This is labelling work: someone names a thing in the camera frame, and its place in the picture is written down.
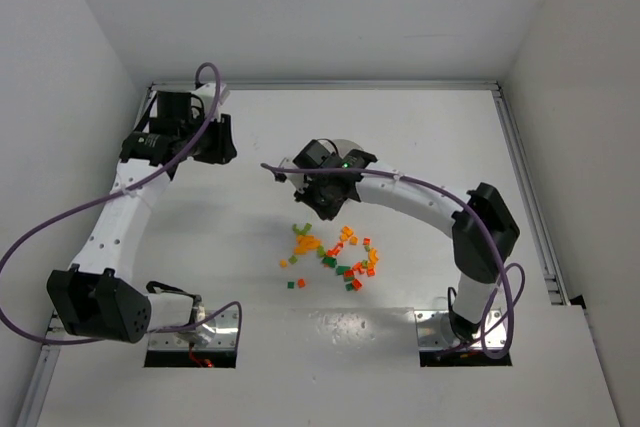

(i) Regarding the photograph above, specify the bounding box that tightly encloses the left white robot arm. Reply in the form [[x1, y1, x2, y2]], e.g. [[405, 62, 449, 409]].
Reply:
[[46, 84, 237, 343]]

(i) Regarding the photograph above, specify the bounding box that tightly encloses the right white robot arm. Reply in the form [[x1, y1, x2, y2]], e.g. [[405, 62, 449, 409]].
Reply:
[[280, 139, 520, 341]]

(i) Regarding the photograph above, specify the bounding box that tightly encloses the white divided round container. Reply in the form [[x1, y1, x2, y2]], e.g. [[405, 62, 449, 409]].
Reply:
[[331, 139, 362, 157]]

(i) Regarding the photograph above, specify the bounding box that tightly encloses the yellow curved lego piece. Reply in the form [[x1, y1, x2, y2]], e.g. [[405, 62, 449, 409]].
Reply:
[[294, 243, 314, 255]]

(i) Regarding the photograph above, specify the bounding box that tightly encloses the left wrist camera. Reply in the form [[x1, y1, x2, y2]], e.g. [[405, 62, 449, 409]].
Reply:
[[192, 82, 230, 106]]

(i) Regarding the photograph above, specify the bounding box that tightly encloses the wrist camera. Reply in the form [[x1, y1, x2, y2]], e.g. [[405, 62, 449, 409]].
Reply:
[[274, 157, 304, 185], [192, 82, 230, 106]]

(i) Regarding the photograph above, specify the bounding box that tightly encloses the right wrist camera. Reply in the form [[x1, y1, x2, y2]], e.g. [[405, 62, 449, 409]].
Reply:
[[274, 157, 304, 185]]

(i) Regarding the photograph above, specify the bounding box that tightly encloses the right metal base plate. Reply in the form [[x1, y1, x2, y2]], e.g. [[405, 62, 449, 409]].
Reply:
[[414, 310, 506, 352]]

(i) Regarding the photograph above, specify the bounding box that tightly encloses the metal base plate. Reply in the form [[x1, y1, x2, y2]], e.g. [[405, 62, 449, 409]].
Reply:
[[414, 310, 506, 352], [147, 306, 239, 351]]

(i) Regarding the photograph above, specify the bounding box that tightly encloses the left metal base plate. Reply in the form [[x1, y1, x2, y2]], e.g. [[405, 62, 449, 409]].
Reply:
[[147, 306, 239, 351]]

